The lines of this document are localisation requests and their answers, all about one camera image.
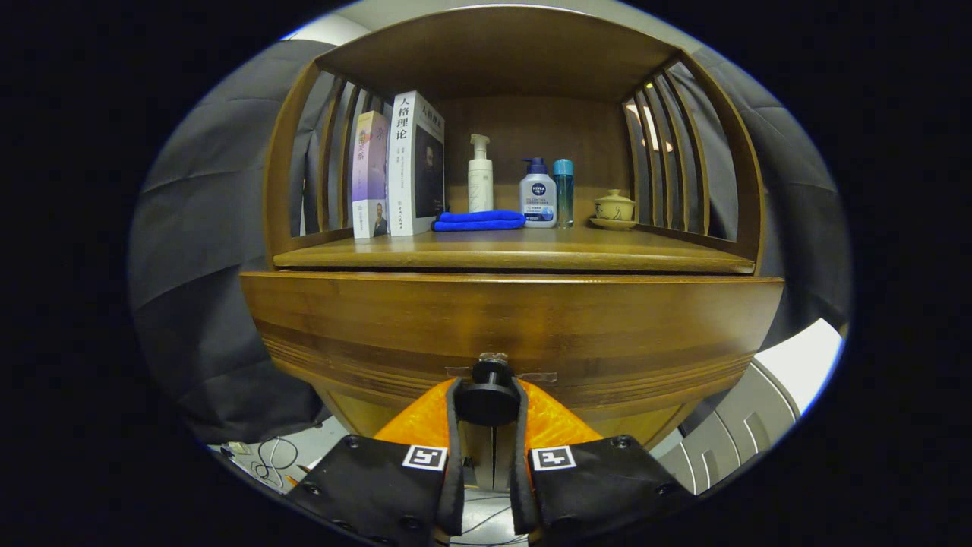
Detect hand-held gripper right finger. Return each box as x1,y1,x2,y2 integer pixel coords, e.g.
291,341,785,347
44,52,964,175
510,378,696,544

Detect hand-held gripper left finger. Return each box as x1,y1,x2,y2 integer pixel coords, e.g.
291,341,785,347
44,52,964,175
285,378,465,546

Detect black drawer knob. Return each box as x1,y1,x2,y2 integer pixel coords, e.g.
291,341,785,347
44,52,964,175
454,353,522,428

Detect brown wooden drawer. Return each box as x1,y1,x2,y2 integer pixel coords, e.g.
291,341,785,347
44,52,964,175
239,271,784,449

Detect wooden cabinet door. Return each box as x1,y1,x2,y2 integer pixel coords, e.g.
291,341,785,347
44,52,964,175
465,422,494,491
494,425,514,491

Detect wooden countertop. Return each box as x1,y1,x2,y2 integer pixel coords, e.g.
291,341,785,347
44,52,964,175
273,224,756,274

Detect brown wooden cabinet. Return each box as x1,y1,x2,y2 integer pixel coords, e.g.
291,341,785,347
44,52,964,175
239,4,784,491

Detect white grey ridged board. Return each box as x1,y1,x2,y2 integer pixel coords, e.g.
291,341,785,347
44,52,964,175
657,319,844,495

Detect blue folded cloth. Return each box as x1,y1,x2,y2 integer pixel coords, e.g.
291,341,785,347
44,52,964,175
431,210,526,232

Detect white bottle with blue cap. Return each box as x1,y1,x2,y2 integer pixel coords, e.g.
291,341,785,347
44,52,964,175
519,157,558,229

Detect slim teal bottle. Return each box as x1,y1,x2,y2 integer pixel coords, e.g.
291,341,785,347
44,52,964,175
553,159,575,229

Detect yellow lidded teacup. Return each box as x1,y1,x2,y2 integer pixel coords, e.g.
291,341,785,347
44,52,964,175
589,189,639,230

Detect white pump bottle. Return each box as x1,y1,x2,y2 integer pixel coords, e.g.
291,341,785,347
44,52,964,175
467,134,494,213

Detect white thick book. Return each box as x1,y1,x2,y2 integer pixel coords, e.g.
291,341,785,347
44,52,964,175
387,90,446,237

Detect purple book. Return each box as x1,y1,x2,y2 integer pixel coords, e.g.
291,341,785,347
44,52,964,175
351,111,390,240

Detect black backdrop cloth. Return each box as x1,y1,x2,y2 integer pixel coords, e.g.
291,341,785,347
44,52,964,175
128,38,851,445

